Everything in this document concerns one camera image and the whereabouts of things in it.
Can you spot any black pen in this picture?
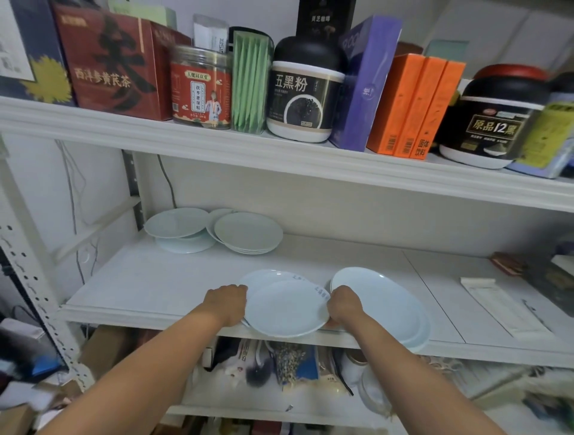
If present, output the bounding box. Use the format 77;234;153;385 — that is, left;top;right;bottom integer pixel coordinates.
522;299;555;330

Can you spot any dark blue box yellow flower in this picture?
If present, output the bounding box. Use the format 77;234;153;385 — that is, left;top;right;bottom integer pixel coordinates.
0;0;76;107

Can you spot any person's right forearm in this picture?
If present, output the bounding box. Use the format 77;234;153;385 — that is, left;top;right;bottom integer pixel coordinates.
347;313;508;435

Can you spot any pile of pale green plates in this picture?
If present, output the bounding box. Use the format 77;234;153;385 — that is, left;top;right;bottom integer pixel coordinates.
143;207;284;256

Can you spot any orange carton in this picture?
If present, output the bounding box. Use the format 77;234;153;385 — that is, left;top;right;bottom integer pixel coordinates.
410;60;467;161
366;53;427;156
393;57;448;158

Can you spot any tall black box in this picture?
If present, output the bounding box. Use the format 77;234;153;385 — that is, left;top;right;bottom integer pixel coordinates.
295;0;358;50

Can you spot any pale teal box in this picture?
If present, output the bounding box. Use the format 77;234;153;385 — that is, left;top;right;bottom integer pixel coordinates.
423;39;471;63

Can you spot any pale blue canister yellow label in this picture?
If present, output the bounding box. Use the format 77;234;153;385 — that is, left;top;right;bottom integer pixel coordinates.
506;71;574;179

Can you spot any person's left hand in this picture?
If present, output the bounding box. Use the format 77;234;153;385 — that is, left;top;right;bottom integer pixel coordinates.
206;284;249;327

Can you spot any round printed pale green plate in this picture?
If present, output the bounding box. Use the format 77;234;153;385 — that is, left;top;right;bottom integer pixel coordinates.
237;268;317;298
243;279;332;339

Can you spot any clear glass jar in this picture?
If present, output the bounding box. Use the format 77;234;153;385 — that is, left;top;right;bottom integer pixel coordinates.
358;365;396;418

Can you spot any blue packet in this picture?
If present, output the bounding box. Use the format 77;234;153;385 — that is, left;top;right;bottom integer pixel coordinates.
295;345;322;382

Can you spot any person's right hand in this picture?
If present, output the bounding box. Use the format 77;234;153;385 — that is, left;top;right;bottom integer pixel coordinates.
326;286;365;332

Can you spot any grey metal rack post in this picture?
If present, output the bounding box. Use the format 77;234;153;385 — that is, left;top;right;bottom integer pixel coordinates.
121;150;146;232

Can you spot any clear plastic sachet box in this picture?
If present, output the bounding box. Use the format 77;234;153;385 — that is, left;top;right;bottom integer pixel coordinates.
228;29;275;135

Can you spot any dark red tea box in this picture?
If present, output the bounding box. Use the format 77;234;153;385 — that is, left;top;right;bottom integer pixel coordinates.
50;0;193;122

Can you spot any bag of dried herbs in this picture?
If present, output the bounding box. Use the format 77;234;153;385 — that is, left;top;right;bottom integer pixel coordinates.
271;342;307;387

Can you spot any clear plastic packet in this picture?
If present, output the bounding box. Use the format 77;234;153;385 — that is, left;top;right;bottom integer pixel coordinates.
193;13;230;51

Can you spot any tall purple box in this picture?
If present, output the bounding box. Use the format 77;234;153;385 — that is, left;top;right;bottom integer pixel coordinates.
329;16;403;152

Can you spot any flat white box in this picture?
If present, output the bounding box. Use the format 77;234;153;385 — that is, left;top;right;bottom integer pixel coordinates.
550;253;574;277

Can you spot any row of green sachets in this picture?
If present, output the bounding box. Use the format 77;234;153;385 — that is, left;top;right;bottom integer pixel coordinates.
232;33;270;133

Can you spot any clear box white lid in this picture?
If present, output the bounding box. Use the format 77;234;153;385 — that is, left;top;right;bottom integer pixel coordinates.
522;255;574;305

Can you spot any black tub green powder label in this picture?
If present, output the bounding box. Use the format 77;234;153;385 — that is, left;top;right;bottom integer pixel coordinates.
438;75;551;170

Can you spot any black cable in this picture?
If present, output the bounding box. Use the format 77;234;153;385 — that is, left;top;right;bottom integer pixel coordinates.
157;154;177;209

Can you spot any white jar brown lid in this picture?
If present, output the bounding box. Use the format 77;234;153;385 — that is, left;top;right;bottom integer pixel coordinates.
340;349;370;387

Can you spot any white metal rail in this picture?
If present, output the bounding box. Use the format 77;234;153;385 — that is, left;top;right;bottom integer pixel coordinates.
53;197;142;265

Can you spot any red lidded jar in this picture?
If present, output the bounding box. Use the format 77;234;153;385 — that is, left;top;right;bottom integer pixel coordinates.
473;63;550;82

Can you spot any white black plastic bag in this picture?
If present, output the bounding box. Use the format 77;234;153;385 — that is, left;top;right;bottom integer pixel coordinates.
210;336;275;390

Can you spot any black tub bean picture label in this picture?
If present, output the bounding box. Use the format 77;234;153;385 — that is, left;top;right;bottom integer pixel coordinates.
265;35;347;144

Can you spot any white paper notepad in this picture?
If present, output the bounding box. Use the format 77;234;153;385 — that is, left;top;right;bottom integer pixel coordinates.
460;276;557;339

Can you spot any clear jar red label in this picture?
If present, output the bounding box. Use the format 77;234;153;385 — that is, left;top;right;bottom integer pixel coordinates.
169;44;233;131

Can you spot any white perforated rack post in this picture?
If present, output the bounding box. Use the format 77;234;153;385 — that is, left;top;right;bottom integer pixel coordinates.
0;134;95;391

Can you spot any person's left forearm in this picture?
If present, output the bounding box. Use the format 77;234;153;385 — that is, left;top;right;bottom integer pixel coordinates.
38;309;225;435

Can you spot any small red brown box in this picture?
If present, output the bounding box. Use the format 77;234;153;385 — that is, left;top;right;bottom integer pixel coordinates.
488;252;528;277

